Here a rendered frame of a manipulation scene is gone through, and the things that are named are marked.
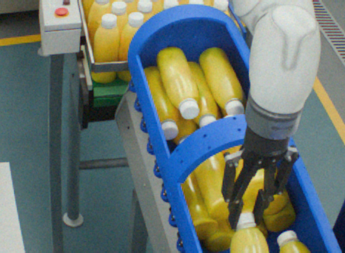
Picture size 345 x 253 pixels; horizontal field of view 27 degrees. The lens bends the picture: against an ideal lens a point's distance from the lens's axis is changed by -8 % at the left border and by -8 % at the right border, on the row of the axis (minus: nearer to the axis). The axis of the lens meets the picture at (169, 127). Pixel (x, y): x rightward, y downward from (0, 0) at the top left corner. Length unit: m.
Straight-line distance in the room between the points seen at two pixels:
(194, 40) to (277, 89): 0.78
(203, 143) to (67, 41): 0.63
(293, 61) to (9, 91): 2.48
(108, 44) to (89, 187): 1.13
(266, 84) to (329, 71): 2.76
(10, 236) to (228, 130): 0.48
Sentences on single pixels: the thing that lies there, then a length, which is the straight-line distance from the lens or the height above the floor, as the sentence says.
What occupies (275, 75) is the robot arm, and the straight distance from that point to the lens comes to 1.06.
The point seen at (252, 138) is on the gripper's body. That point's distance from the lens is 1.17.
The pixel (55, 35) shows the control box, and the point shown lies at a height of 1.06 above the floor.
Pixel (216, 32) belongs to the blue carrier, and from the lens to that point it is 1.84.
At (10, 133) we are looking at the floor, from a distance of 3.20.
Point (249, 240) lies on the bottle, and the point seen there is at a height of 1.19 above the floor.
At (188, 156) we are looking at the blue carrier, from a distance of 1.45.
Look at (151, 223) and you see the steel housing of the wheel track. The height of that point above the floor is 0.86.
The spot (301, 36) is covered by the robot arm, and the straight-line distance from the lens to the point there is 1.04.
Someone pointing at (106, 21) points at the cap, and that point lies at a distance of 1.92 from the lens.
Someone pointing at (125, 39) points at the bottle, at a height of 1.04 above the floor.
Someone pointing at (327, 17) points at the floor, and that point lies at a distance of 4.30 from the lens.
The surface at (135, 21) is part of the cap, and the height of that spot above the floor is 1.09.
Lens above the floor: 2.17
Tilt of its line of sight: 42 degrees down
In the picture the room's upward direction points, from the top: 8 degrees clockwise
